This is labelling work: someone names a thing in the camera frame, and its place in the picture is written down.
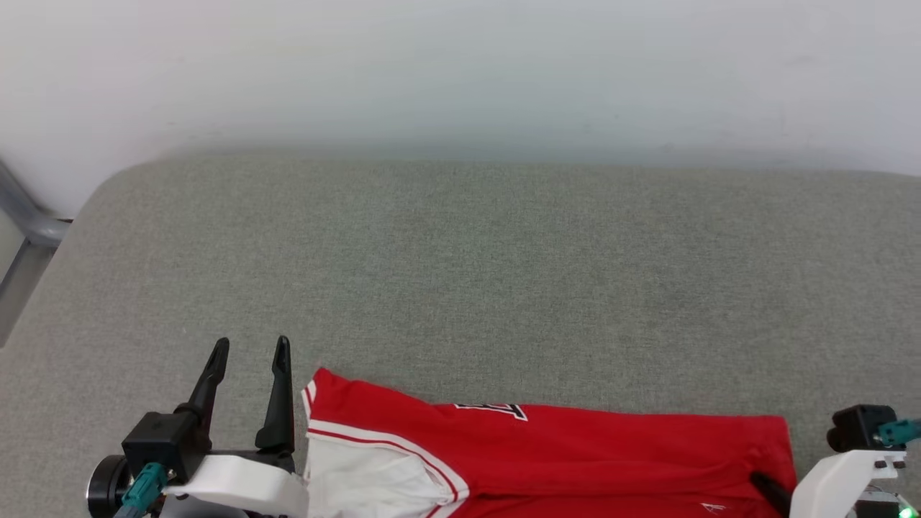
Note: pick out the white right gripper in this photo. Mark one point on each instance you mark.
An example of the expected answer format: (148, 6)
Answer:
(835, 482)

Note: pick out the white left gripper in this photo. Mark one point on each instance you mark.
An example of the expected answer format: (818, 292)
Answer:
(237, 482)

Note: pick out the red white basketball jersey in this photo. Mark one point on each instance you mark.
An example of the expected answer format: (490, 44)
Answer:
(575, 460)

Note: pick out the grey fabric sofa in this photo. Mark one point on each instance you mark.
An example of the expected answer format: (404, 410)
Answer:
(504, 273)

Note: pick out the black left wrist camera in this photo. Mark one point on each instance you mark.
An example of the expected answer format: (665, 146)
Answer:
(155, 450)

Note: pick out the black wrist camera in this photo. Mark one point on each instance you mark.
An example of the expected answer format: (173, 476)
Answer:
(155, 450)
(863, 428)

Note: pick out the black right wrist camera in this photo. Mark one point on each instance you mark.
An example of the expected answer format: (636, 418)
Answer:
(863, 428)

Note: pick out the grey metal tube frame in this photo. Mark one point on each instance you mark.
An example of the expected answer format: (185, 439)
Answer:
(32, 223)

